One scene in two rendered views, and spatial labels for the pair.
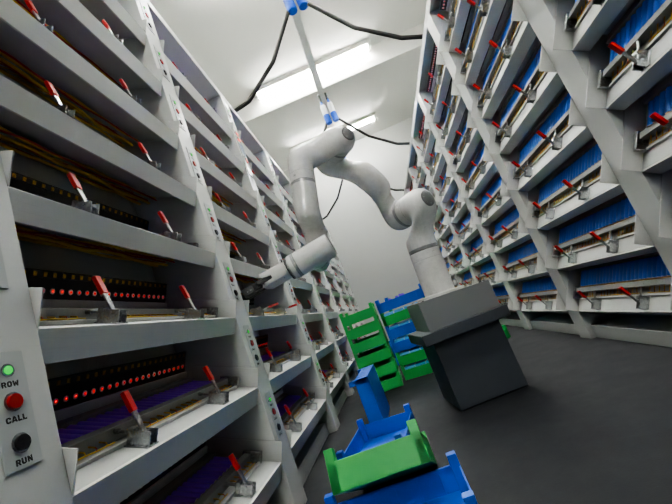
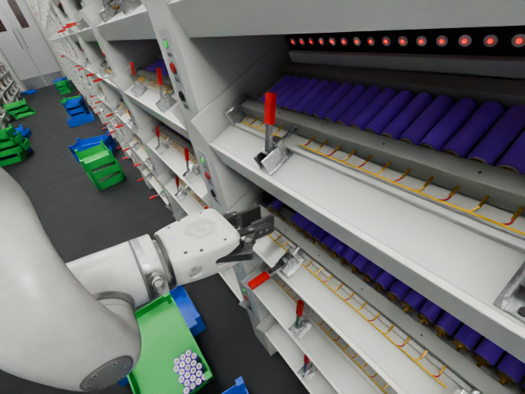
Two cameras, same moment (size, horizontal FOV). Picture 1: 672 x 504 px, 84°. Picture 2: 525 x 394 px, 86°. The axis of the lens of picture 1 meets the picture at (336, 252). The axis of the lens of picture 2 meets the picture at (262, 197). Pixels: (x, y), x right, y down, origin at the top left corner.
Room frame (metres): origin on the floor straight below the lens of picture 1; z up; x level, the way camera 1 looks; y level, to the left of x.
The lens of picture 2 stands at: (1.56, 0.14, 0.92)
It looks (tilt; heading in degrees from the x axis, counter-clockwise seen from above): 34 degrees down; 147
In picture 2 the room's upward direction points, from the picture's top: 11 degrees counter-clockwise
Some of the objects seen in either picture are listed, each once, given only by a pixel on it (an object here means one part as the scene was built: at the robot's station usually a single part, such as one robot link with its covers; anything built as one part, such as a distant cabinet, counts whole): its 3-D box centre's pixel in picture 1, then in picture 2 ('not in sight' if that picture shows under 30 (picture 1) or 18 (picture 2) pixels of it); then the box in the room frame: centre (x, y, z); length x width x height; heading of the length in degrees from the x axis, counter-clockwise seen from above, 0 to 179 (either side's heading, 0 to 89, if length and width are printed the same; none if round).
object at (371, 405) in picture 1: (370, 396); not in sight; (1.66, 0.08, 0.10); 0.30 x 0.08 x 0.20; 173
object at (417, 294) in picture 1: (404, 297); not in sight; (2.29, -0.29, 0.44); 0.30 x 0.20 x 0.08; 67
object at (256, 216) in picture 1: (256, 253); not in sight; (1.80, 0.37, 0.89); 0.20 x 0.09 x 1.78; 85
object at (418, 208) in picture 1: (418, 220); not in sight; (1.48, -0.35, 0.69); 0.19 x 0.12 x 0.24; 34
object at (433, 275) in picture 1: (432, 272); not in sight; (1.50, -0.33, 0.48); 0.19 x 0.19 x 0.18
